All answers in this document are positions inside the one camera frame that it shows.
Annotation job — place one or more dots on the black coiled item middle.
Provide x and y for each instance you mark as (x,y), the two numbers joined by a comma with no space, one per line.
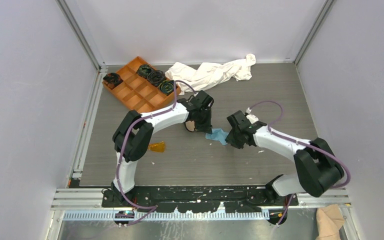
(156,77)

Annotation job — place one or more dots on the black coiled item right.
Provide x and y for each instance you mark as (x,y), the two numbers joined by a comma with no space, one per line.
(167,87)

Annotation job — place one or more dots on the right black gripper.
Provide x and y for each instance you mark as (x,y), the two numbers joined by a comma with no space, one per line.
(230,139)

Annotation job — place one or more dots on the blue cleaning cloth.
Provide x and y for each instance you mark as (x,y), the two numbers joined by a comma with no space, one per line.
(217,134)

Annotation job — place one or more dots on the white crumpled cloth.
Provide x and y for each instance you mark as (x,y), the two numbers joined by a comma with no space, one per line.
(209,74)

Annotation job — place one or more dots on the beige cloth bottom right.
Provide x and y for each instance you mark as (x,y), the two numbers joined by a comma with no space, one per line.
(329,222)

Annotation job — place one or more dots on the aluminium frame rail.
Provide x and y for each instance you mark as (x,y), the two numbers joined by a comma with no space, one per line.
(72,196)

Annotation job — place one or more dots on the orange sunglasses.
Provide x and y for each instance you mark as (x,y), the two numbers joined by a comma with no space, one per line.
(158,147)

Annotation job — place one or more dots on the black coiled item far left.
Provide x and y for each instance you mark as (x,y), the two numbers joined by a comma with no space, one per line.
(112,80)

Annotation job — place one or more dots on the white slotted cable duct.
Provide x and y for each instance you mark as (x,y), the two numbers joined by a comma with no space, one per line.
(130,215)

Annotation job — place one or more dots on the black coiled item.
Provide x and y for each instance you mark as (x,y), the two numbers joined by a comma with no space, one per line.
(144,70)
(112,80)
(156,77)
(167,87)

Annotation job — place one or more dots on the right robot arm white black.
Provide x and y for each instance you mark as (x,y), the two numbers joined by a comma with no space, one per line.
(316,168)

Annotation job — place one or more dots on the black coiled item top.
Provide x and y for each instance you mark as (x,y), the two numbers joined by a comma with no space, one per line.
(144,70)

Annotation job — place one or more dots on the black glasses case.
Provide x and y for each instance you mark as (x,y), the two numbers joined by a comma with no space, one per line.
(190,126)

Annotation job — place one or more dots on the orange compartment tray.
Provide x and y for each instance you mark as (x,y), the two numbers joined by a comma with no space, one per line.
(135,92)

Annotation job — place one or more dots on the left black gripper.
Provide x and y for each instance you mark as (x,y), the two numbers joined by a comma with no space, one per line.
(207,127)

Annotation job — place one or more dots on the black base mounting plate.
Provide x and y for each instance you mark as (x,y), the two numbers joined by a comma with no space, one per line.
(197,199)

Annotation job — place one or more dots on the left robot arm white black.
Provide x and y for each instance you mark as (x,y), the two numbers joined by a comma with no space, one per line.
(132,137)

